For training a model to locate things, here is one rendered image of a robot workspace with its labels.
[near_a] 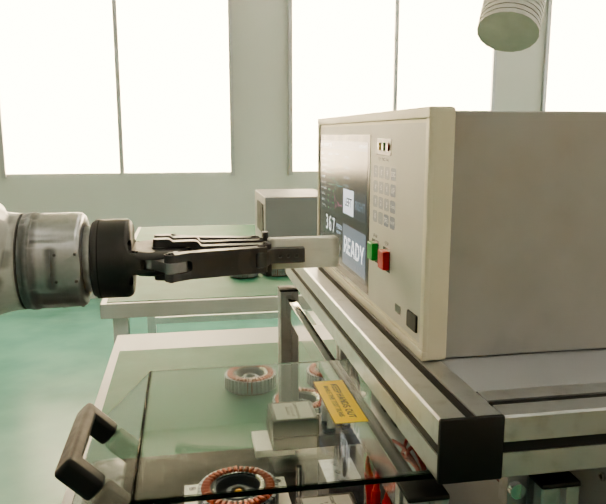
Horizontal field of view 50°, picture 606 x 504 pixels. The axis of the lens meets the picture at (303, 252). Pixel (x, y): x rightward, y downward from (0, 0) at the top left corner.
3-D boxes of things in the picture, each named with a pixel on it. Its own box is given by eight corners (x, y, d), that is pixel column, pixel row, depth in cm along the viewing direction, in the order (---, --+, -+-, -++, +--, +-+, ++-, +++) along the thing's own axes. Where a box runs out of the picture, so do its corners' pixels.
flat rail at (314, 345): (411, 538, 47) (413, 500, 47) (284, 311, 107) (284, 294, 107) (427, 536, 47) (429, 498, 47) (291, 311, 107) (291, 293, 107)
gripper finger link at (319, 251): (268, 238, 65) (269, 239, 64) (337, 236, 66) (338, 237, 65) (268, 267, 65) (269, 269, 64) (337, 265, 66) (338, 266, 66)
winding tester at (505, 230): (421, 362, 54) (430, 106, 50) (317, 261, 96) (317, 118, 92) (824, 336, 60) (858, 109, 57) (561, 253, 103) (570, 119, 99)
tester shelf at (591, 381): (438, 485, 43) (440, 421, 43) (285, 273, 109) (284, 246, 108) (974, 433, 51) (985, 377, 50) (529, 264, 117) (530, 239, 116)
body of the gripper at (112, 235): (99, 287, 67) (191, 283, 68) (87, 309, 58) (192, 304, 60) (94, 214, 65) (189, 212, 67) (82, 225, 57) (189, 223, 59)
